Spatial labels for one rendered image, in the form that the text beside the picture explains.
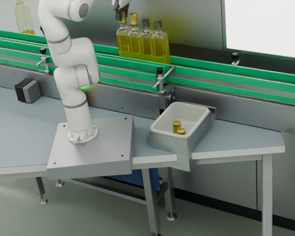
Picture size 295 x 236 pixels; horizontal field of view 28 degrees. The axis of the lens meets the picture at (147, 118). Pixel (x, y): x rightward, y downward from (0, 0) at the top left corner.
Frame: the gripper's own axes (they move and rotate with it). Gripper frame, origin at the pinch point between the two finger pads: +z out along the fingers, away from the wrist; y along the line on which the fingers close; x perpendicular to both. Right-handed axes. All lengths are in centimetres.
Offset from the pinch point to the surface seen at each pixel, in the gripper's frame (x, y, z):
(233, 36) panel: 47.1, -11.7, -2.4
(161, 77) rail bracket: 29.4, 15.8, 11.1
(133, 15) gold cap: 6.5, 1.5, -2.7
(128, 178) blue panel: 20, 14, 77
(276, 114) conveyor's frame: 76, 7, 13
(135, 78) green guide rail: 16.9, 13.5, 18.6
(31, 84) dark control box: -34, 19, 42
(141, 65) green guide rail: 15.4, 6.4, 16.5
